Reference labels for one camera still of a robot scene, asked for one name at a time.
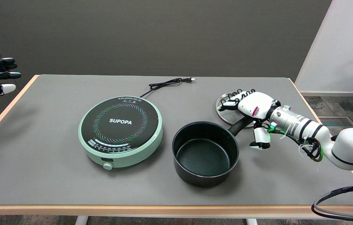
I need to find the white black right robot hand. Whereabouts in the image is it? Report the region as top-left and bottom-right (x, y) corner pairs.
(217, 89), (281, 151)

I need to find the black soup pot with handle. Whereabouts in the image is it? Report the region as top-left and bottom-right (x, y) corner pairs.
(172, 116), (254, 188)

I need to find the glass lid with black knob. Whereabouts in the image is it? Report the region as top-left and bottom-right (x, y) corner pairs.
(215, 93), (256, 129)

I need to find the striped floor vent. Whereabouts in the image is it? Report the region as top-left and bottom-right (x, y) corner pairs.
(318, 116), (353, 127)

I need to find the grey table mat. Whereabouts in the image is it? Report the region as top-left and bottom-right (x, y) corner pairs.
(0, 75), (353, 207)

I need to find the green round induction cooker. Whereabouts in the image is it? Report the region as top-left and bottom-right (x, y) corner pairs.
(78, 96), (163, 171)

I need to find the black cooker power cord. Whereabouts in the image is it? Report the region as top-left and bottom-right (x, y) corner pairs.
(140, 77), (195, 98)

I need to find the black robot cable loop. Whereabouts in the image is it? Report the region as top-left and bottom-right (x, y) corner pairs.
(311, 180), (353, 221)

